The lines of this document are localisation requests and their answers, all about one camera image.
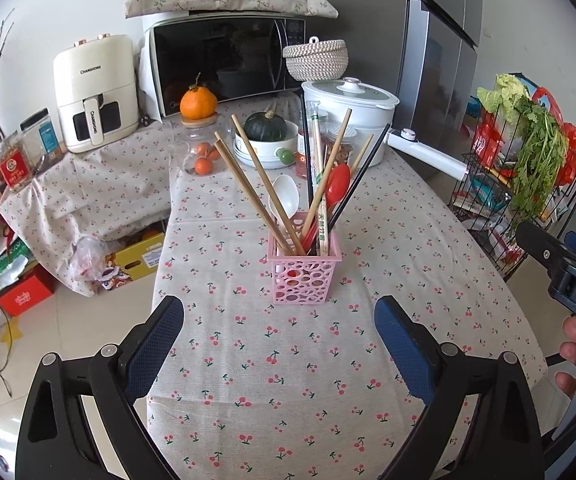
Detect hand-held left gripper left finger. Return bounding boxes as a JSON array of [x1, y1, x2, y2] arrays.
[[15, 295, 186, 480]]

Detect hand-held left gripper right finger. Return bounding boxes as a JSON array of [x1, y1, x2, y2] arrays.
[[374, 295, 544, 480]]

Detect pink utensil basket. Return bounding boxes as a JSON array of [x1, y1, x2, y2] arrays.
[[267, 212, 343, 307]]

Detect red plastic spoon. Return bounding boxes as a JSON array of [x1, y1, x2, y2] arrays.
[[302, 164, 353, 257]]

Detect wooden chopstick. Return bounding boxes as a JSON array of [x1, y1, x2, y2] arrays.
[[216, 141, 283, 255], [231, 114, 307, 257], [300, 108, 353, 237], [349, 134, 375, 173], [214, 131, 291, 256]]

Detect black chopstick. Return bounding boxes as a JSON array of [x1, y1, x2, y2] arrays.
[[327, 124, 392, 233], [299, 94, 317, 256]]

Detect white plastic spoon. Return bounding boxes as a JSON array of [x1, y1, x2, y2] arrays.
[[268, 175, 301, 241]]

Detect plastic-wrapped chopsticks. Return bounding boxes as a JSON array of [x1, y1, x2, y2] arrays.
[[308, 101, 331, 257]]

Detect person's right hand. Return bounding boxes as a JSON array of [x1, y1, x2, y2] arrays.
[[555, 314, 576, 397]]

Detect blue packet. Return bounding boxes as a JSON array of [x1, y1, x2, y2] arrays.
[[470, 177, 509, 211]]

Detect green leafy celery bunch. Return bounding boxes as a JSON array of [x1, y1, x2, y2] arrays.
[[508, 97, 571, 231]]

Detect yellow cardboard box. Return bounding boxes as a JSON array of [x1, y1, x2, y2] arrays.
[[110, 232, 166, 286]]

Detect red plastic bag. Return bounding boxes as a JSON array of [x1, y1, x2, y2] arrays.
[[530, 86, 576, 186]]

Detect clear plastic bag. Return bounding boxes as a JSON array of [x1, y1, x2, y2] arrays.
[[70, 236, 113, 281]]

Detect red snack packet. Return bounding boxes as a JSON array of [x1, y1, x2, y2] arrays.
[[470, 110, 501, 166]]

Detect cherry-print tablecloth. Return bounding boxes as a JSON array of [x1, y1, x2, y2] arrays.
[[145, 95, 549, 480]]

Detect red box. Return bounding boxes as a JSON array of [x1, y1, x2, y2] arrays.
[[0, 275, 56, 317]]

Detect napa cabbage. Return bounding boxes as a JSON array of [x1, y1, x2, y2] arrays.
[[477, 74, 531, 121]]

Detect green and white bag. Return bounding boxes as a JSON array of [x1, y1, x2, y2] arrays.
[[0, 240, 38, 291]]

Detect cherry-print cloth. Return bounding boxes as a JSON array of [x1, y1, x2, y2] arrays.
[[0, 120, 179, 301]]

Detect grey refrigerator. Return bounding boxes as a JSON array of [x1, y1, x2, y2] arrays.
[[290, 0, 484, 181]]

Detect glass jar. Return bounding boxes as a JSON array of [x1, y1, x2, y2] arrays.
[[170, 115, 229, 178]]

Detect white electric pot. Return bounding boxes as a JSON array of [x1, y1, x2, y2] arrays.
[[302, 77, 469, 181]]

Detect short dried spice jar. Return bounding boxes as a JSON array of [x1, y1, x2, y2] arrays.
[[325, 126, 357, 167]]

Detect tall red spice jar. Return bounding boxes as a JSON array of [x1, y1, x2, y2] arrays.
[[295, 110, 329, 179]]

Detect white bowl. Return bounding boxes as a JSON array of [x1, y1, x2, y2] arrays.
[[233, 120, 301, 168]]

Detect red-label jar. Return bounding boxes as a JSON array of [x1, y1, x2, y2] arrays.
[[0, 131, 36, 193]]

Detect clear black-lidded container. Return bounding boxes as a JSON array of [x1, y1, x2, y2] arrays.
[[20, 108, 63, 166]]

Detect green squash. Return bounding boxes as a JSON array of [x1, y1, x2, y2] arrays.
[[244, 110, 287, 142]]

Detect large orange tangerine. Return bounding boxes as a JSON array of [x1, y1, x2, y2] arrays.
[[180, 74, 219, 121]]

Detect cream air fryer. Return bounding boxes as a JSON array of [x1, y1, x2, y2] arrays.
[[52, 34, 139, 154]]

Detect woven lidded basket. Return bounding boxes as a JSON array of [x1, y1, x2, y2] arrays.
[[282, 37, 349, 82]]

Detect black microwave oven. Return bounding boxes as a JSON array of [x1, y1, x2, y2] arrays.
[[140, 10, 309, 121]]

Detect black wire rack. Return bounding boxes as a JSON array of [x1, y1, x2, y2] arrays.
[[448, 152, 576, 281]]

